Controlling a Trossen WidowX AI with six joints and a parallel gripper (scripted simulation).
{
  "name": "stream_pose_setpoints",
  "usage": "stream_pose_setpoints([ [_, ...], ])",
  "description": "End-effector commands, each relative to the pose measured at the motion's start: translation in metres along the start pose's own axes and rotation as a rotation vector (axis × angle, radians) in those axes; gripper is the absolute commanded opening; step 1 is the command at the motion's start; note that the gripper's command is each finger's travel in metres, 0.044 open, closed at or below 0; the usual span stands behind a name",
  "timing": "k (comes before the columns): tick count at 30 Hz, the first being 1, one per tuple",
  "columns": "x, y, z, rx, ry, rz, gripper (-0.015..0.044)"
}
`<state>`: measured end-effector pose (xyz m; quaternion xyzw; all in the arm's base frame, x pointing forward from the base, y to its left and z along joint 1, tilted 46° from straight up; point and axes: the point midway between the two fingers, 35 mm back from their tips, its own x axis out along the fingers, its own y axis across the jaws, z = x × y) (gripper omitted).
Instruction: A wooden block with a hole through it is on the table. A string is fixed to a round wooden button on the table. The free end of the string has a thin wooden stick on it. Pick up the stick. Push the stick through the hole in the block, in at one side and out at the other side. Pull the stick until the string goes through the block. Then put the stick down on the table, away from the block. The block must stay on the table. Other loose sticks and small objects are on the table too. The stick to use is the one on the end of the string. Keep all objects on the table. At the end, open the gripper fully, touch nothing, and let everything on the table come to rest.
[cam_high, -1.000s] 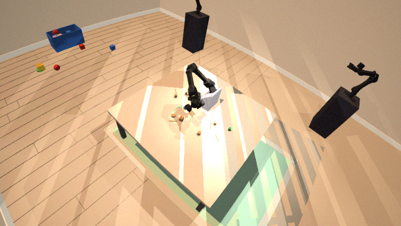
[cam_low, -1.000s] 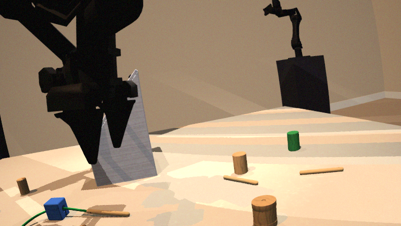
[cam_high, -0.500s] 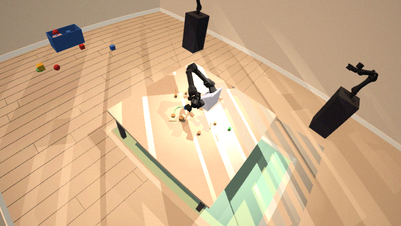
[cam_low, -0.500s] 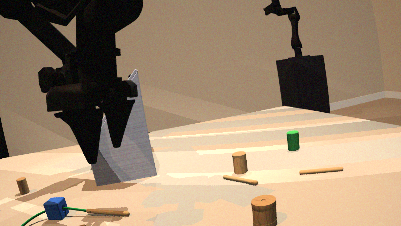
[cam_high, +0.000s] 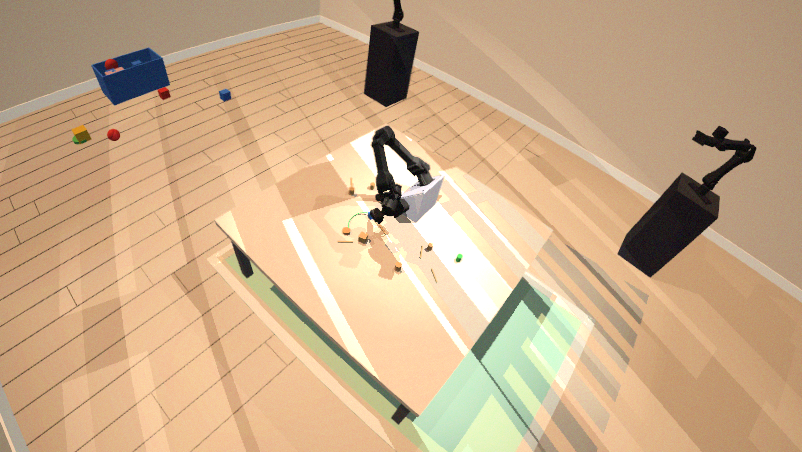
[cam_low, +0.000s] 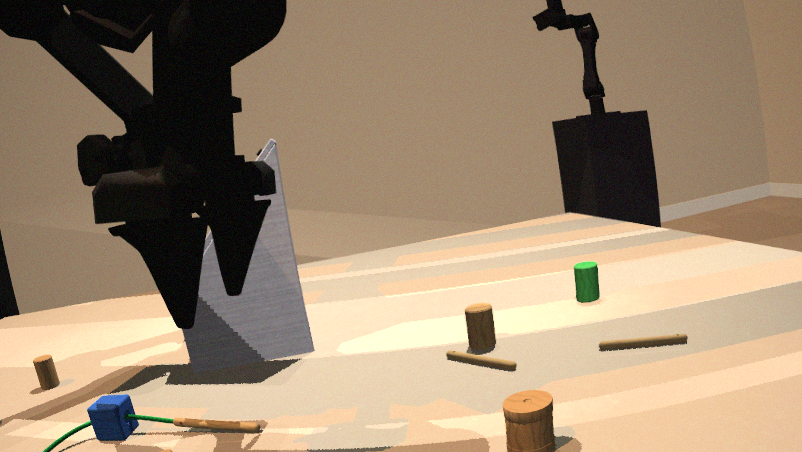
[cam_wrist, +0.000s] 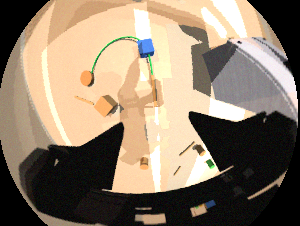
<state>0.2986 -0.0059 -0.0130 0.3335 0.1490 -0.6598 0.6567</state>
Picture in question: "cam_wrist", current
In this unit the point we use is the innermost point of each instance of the blue block with hole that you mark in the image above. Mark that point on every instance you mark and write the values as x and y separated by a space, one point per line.
145 48

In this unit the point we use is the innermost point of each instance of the green cylinder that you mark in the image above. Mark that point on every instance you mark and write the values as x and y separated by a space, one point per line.
210 163

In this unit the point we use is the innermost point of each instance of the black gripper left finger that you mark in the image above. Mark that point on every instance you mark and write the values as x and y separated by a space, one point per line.
98 157

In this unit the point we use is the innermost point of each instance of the orange-brown block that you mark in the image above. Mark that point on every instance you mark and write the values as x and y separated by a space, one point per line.
105 105

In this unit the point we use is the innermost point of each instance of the orange round button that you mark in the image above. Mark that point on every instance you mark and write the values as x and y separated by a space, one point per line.
87 78

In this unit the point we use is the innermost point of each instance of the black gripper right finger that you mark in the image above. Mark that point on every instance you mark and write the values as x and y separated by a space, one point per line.
223 138

